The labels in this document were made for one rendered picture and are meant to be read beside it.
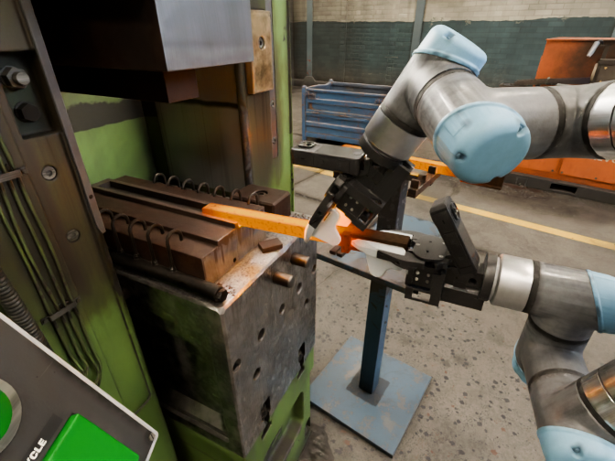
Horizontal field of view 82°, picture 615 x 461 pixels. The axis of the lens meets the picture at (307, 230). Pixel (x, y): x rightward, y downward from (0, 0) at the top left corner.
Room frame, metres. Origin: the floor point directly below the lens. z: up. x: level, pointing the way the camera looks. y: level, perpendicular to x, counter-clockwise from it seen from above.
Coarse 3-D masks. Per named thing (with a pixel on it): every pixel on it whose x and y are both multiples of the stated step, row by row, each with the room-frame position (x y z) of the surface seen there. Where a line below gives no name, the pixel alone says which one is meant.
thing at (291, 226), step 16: (208, 208) 0.63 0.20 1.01; (224, 208) 0.63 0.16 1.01; (240, 208) 0.62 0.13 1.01; (240, 224) 0.59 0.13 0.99; (256, 224) 0.57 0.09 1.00; (272, 224) 0.56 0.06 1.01; (288, 224) 0.54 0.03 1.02; (304, 224) 0.54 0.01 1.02; (352, 224) 0.52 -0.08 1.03; (320, 240) 0.52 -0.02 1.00; (352, 240) 0.50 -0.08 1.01; (368, 240) 0.48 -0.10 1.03; (384, 240) 0.47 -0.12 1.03; (400, 240) 0.47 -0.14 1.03
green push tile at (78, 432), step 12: (72, 420) 0.17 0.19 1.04; (84, 420) 0.18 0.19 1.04; (60, 432) 0.16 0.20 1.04; (72, 432) 0.16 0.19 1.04; (84, 432) 0.17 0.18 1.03; (96, 432) 0.17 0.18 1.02; (60, 444) 0.15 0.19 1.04; (72, 444) 0.16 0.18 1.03; (84, 444) 0.16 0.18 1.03; (96, 444) 0.17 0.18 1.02; (108, 444) 0.17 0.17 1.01; (120, 444) 0.18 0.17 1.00; (48, 456) 0.14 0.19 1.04; (60, 456) 0.15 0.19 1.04; (72, 456) 0.15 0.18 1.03; (84, 456) 0.15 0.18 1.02; (96, 456) 0.16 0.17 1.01; (108, 456) 0.16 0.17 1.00; (120, 456) 0.17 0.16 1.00; (132, 456) 0.17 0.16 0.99
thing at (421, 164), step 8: (416, 160) 0.92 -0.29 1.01; (424, 160) 0.92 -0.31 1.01; (432, 160) 0.92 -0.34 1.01; (416, 168) 0.91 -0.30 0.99; (424, 168) 0.90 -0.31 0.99; (440, 168) 0.88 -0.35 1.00; (448, 168) 0.87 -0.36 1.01; (504, 176) 0.80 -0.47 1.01; (472, 184) 0.83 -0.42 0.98; (480, 184) 0.82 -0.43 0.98; (488, 184) 0.82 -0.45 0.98; (496, 184) 0.80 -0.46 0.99
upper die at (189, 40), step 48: (48, 0) 0.58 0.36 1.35; (96, 0) 0.54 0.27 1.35; (144, 0) 0.50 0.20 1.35; (192, 0) 0.55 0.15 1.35; (240, 0) 0.65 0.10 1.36; (48, 48) 0.60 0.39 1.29; (96, 48) 0.55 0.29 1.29; (144, 48) 0.51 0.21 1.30; (192, 48) 0.54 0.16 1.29; (240, 48) 0.64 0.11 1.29
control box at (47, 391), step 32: (0, 320) 0.21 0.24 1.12; (0, 352) 0.19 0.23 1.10; (32, 352) 0.20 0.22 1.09; (0, 384) 0.17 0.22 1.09; (32, 384) 0.18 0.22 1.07; (64, 384) 0.19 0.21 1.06; (32, 416) 0.16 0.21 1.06; (64, 416) 0.17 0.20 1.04; (96, 416) 0.19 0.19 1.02; (128, 416) 0.20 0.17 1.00; (0, 448) 0.14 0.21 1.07; (32, 448) 0.15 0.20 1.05
